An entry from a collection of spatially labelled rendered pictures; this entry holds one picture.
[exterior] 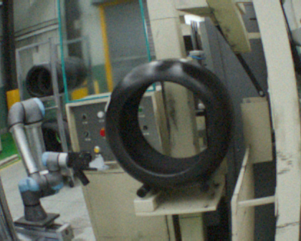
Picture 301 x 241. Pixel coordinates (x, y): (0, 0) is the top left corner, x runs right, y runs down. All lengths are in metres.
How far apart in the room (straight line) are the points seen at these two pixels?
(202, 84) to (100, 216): 1.29
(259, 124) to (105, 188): 1.07
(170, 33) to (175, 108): 0.37
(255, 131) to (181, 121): 0.39
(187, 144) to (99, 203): 0.78
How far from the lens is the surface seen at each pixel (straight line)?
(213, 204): 2.04
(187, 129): 2.32
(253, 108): 2.19
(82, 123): 2.81
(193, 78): 1.91
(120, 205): 2.82
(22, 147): 2.30
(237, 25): 1.78
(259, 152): 2.23
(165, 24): 2.30
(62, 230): 2.37
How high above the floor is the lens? 1.49
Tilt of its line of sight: 8 degrees down
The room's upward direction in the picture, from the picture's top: 9 degrees counter-clockwise
